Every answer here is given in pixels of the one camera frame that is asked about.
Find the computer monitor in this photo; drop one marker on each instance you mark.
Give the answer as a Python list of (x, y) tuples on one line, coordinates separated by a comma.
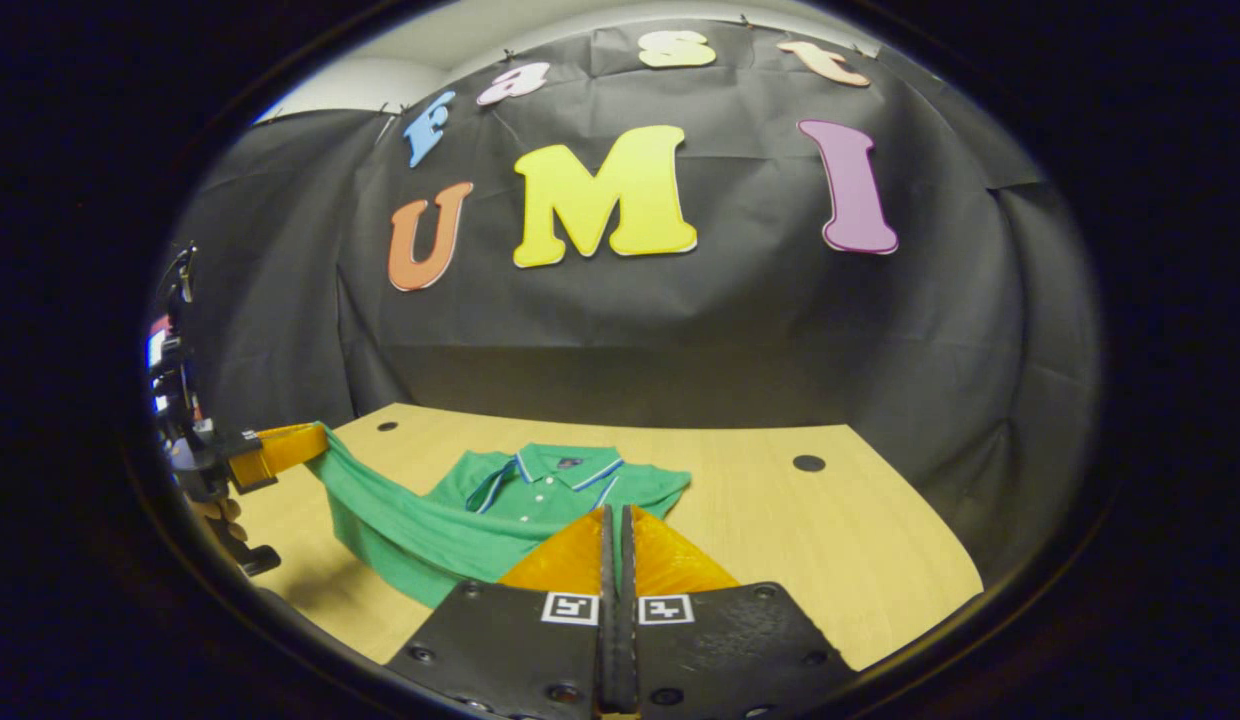
[(160, 360)]

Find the green T-shirt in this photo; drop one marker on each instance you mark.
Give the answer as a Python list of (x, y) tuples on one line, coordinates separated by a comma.
[(400, 530)]

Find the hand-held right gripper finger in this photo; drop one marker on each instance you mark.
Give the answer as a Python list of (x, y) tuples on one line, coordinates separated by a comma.
[(608, 600), (628, 650)]

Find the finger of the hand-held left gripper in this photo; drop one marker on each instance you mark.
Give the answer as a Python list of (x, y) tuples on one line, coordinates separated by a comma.
[(280, 448)]

